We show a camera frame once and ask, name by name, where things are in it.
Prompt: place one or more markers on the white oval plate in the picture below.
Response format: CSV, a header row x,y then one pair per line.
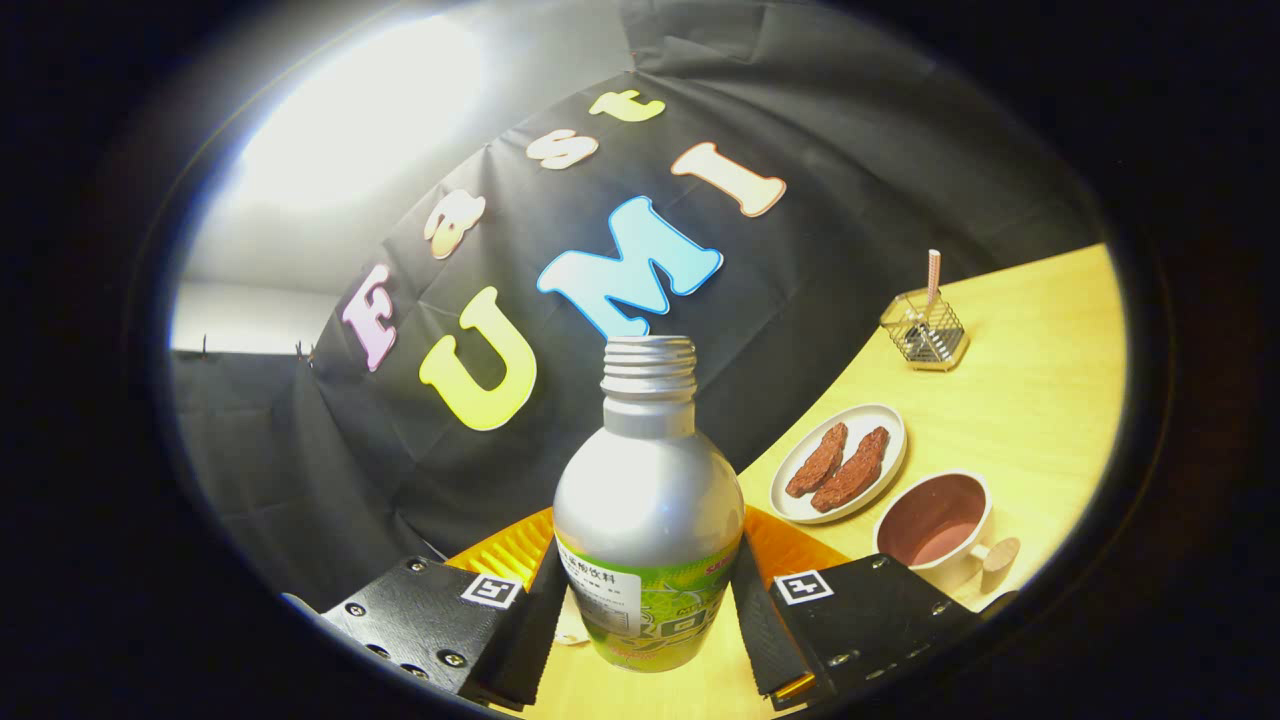
x,y
882,425

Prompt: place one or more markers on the pink striped straw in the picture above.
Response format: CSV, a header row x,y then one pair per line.
x,y
933,270

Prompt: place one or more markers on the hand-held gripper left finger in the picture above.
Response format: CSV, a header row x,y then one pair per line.
x,y
530,640

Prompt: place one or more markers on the brown sausage piece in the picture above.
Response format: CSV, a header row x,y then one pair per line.
x,y
852,470
817,460

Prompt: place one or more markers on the wooden table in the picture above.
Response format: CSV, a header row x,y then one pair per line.
x,y
1030,380

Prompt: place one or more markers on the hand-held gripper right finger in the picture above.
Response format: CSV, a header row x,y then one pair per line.
x,y
765,630

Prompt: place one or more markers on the silver bottle green label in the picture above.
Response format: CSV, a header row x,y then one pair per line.
x,y
645,480

